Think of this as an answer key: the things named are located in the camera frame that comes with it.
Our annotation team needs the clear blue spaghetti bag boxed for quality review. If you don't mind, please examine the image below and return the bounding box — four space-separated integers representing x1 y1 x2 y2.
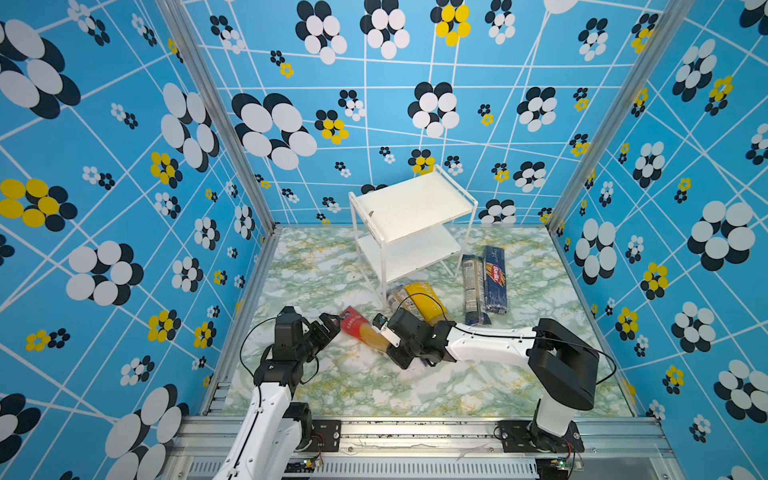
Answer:
387 287 423 320

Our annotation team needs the dark blue spaghetti box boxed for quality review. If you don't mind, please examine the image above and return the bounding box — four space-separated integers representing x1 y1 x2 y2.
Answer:
483 245 508 314

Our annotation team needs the red spaghetti bag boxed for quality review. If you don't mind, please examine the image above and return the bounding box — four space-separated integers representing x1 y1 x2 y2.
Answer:
340 306 390 353

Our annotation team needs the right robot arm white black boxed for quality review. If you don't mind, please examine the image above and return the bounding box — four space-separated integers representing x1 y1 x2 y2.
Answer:
373 309 601 453

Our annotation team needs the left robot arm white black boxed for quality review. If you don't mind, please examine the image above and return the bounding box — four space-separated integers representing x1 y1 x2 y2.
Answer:
215 306 341 479

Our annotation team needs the yellow spaghetti bag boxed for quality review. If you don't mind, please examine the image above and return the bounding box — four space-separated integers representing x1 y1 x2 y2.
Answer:
405 282 450 326

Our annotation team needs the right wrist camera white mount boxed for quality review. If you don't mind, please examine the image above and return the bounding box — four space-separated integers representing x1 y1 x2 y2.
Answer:
372 312 402 347

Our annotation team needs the white metal two-tier shelf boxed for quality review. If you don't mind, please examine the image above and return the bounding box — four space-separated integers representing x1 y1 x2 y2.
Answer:
348 166 478 305

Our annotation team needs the clear dark spaghetti bag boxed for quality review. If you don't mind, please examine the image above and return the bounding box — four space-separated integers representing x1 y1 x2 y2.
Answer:
461 254 491 326

